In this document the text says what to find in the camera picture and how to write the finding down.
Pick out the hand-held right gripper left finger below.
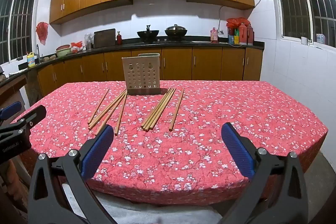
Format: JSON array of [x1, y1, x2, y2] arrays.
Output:
[[28, 124, 117, 224]]

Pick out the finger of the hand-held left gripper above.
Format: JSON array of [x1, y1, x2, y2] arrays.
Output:
[[0, 105, 47, 135], [0, 101, 22, 121]]

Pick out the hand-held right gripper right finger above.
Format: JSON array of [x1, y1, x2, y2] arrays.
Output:
[[221, 122, 311, 224]]

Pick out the group of wooden chopsticks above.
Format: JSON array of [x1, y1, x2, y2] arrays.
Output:
[[88, 87, 185, 135]]

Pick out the beige perforated utensil holder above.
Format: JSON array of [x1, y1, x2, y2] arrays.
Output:
[[122, 53, 161, 96]]

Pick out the person's left forearm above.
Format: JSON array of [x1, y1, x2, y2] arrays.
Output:
[[0, 158, 30, 224]]

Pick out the red floral tablecloth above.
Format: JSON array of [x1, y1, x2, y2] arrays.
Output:
[[12, 80, 328, 206]]

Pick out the steel faucet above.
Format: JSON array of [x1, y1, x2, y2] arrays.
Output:
[[36, 44, 44, 63]]

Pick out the green basin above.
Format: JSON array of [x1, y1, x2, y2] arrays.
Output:
[[56, 45, 72, 57]]

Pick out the barred window beside sink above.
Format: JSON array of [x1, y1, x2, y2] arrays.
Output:
[[0, 0, 37, 64]]

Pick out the red hanging plastic bag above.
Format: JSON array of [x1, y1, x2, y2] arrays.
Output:
[[36, 22, 49, 45]]

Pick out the wooden base cabinets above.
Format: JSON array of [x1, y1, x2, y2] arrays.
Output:
[[37, 47, 264, 98]]

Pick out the clear plastic bag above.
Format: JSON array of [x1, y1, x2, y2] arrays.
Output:
[[84, 33, 95, 50]]

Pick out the dark wooden cutting board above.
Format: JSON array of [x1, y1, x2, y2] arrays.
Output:
[[94, 28, 116, 48]]

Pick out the black kitchen countertop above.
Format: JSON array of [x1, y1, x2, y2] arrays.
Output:
[[0, 39, 265, 88]]

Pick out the red oil jugs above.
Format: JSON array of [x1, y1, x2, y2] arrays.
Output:
[[239, 23, 254, 46]]

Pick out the red bag over jugs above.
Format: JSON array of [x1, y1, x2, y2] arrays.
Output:
[[226, 17, 248, 29]]

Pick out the black gas stove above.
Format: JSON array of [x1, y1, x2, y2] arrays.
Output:
[[134, 39, 191, 45]]

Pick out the black wok with lid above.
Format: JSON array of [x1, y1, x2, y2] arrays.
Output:
[[165, 25, 188, 39]]

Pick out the large barred sliding window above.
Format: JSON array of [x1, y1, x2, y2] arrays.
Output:
[[270, 0, 336, 47]]

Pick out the black wok with handle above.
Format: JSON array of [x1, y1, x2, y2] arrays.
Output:
[[137, 25, 160, 42]]

